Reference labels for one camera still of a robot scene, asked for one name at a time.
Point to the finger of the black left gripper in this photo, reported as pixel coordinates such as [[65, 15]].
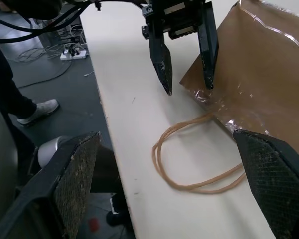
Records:
[[209, 49], [162, 64]]

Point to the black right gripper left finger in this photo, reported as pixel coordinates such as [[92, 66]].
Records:
[[72, 179]]

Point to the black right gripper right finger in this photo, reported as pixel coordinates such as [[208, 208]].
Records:
[[271, 179]]

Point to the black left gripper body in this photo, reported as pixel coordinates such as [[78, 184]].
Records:
[[179, 15]]

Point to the brown paper bag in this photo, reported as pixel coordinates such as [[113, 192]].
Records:
[[259, 74]]

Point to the silver rounded robot part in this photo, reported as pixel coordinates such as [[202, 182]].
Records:
[[48, 152]]

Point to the black shoe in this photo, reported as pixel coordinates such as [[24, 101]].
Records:
[[117, 216]]

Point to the white shoe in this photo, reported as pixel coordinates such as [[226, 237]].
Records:
[[40, 110]]

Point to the white power strip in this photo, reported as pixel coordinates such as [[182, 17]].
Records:
[[73, 54]]

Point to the person's dark trouser leg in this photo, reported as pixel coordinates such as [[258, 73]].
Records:
[[5, 82]]

